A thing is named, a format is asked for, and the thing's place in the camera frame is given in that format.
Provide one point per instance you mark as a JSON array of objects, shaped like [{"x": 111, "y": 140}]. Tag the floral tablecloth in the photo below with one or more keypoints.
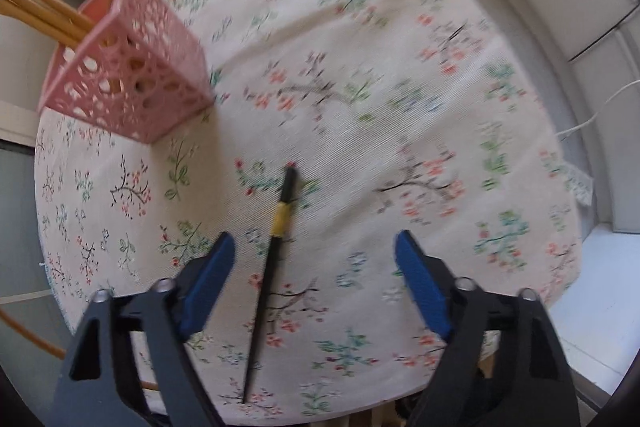
[{"x": 350, "y": 132}]

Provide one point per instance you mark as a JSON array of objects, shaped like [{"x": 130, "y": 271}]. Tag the pink perforated utensil holder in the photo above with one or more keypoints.
[{"x": 165, "y": 72}]

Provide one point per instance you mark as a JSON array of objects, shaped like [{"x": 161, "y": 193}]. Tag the white power strip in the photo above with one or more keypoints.
[{"x": 579, "y": 184}]

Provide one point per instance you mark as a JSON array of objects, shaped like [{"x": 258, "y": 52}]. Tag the black chopstick with yellow band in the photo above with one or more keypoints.
[{"x": 283, "y": 219}]

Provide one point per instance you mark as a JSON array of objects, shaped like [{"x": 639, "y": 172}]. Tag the curved wooden rod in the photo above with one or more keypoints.
[{"x": 35, "y": 341}]

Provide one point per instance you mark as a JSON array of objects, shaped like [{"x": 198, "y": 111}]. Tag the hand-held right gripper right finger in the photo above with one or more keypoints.
[{"x": 420, "y": 282}]

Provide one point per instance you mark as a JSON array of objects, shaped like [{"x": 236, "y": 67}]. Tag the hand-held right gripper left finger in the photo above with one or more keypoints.
[{"x": 210, "y": 287}]

